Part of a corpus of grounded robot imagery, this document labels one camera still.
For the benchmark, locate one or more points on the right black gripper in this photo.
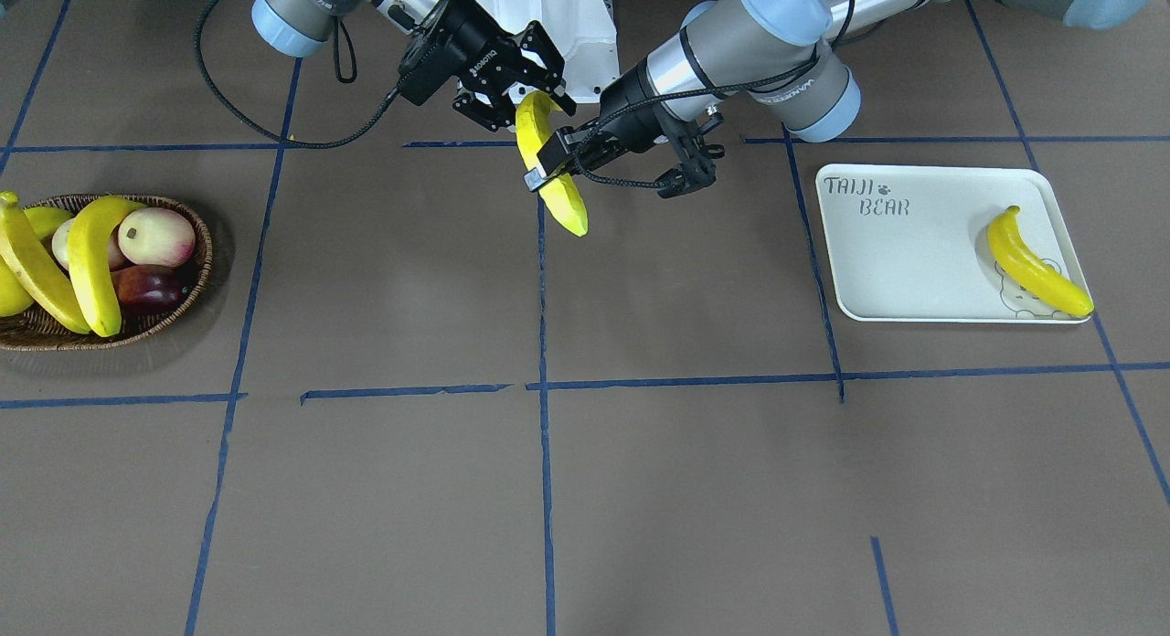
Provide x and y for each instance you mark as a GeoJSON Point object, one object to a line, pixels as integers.
{"type": "Point", "coordinates": [473, 39]}

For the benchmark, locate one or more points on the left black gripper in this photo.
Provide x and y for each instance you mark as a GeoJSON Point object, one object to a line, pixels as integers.
{"type": "Point", "coordinates": [637, 107]}

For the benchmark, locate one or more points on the yellow banana moved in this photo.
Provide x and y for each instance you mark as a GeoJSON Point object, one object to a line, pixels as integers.
{"type": "Point", "coordinates": [1023, 266]}
{"type": "Point", "coordinates": [34, 268]}
{"type": "Point", "coordinates": [561, 195]}

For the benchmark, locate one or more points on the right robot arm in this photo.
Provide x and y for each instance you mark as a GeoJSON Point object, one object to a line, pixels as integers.
{"type": "Point", "coordinates": [298, 28]}

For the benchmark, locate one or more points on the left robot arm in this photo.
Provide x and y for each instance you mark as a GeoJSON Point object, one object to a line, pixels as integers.
{"type": "Point", "coordinates": [782, 53]}

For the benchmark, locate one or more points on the white bear tray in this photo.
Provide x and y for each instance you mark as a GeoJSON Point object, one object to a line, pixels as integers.
{"type": "Point", "coordinates": [909, 243]}

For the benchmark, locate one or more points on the pale pink apple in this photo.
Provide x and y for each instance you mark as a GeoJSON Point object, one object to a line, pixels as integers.
{"type": "Point", "coordinates": [156, 236]}

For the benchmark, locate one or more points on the dark red apple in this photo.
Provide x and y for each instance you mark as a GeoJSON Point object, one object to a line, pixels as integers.
{"type": "Point", "coordinates": [146, 290]}

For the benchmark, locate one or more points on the yellow banana beside apples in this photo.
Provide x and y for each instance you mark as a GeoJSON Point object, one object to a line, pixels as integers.
{"type": "Point", "coordinates": [89, 271]}

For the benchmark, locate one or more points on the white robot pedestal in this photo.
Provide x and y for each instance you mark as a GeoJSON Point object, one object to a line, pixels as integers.
{"type": "Point", "coordinates": [583, 32]}

